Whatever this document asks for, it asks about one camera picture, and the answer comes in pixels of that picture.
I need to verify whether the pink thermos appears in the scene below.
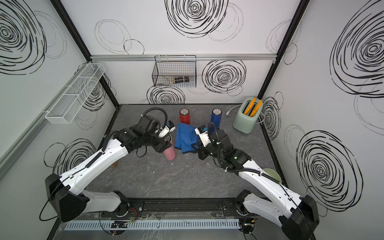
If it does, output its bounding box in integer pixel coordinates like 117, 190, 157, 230
164, 136, 176, 161

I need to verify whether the blue cloth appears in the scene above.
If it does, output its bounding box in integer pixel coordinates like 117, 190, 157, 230
174, 123, 199, 154

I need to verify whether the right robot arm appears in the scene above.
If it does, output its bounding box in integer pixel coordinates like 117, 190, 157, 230
192, 123, 320, 240

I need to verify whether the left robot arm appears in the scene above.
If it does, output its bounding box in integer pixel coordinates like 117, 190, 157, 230
45, 115, 176, 222

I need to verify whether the blue thermos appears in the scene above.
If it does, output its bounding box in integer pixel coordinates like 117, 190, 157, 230
211, 108, 223, 128

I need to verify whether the red thermos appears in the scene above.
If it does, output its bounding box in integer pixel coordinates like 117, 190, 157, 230
180, 108, 191, 125

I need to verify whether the mint green toaster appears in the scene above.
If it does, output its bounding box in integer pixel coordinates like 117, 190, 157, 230
233, 97, 264, 134

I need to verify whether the light green plate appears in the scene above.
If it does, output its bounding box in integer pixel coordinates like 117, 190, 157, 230
263, 168, 282, 184

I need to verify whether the white mesh shelf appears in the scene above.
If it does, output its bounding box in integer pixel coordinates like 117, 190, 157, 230
45, 63, 105, 125

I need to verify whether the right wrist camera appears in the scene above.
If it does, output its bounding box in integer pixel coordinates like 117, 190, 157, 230
195, 125, 211, 147

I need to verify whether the white toaster power cable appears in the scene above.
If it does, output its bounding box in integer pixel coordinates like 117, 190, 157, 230
225, 104, 243, 117

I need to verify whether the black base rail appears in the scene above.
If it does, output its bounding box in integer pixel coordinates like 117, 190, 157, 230
100, 197, 304, 218

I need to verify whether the object in wire basket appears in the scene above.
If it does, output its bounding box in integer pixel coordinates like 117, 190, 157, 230
173, 76, 190, 84

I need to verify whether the black wire basket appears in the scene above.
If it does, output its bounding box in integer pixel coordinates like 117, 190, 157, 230
152, 55, 197, 88

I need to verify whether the white slotted cable duct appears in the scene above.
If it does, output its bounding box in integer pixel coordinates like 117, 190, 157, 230
64, 219, 241, 231

